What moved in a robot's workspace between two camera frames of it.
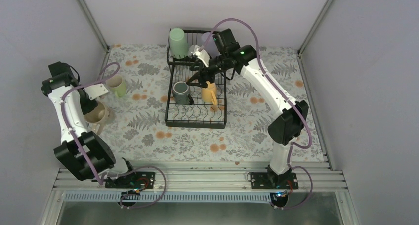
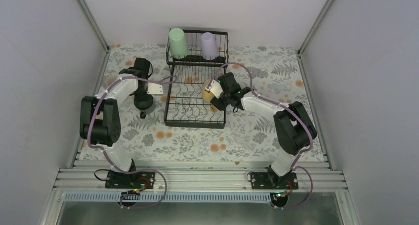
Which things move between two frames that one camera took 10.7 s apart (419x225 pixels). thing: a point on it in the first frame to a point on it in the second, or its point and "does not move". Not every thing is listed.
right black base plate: [268, 180] does not move
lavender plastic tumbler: [210, 46] does not move
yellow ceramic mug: [209, 94] does not move
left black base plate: [137, 180] does not move
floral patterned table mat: [131, 112] does not move
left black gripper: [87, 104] to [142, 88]
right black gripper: [199, 75] to [219, 106]
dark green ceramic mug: [181, 90] to [143, 102]
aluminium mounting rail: [208, 177] does not move
